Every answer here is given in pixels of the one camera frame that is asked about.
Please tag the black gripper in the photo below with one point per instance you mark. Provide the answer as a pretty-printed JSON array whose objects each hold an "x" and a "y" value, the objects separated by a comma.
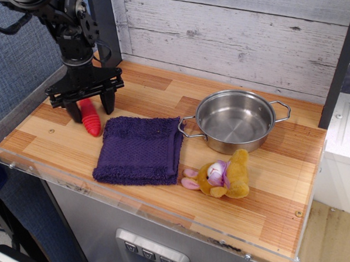
[{"x": 83, "y": 82}]

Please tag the red handled metal spoon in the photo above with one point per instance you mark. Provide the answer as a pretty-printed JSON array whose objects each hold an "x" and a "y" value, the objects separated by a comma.
[{"x": 89, "y": 117}]

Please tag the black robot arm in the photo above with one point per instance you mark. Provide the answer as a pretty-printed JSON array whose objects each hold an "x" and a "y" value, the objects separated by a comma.
[{"x": 76, "y": 33}]

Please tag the purple folded cloth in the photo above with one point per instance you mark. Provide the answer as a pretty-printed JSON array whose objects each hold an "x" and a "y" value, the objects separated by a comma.
[{"x": 139, "y": 151}]

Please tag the clear acrylic edge guard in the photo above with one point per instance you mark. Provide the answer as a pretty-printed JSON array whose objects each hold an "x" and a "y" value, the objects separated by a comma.
[{"x": 266, "y": 226}]

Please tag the stainless steel pot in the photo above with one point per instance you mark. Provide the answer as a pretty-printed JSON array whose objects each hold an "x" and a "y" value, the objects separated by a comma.
[{"x": 234, "y": 119}]

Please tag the yellow plush bunny toy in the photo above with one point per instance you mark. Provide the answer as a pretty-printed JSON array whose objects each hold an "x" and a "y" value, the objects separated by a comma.
[{"x": 221, "y": 178}]

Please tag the silver dispenser panel with buttons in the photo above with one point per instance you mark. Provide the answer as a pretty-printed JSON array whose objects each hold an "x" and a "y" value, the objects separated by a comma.
[{"x": 134, "y": 248}]

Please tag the white appliance at right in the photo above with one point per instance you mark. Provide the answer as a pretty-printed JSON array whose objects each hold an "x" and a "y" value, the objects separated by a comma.
[{"x": 332, "y": 186}]

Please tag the dark grey left post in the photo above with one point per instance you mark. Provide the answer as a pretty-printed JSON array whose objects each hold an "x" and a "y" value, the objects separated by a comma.
[{"x": 108, "y": 46}]

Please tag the dark grey post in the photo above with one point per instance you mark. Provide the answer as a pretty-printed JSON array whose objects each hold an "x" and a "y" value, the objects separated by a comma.
[
  {"x": 108, "y": 46},
  {"x": 337, "y": 82}
]

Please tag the dark grey right post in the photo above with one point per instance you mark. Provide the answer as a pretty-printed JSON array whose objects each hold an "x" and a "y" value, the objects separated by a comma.
[{"x": 337, "y": 82}]

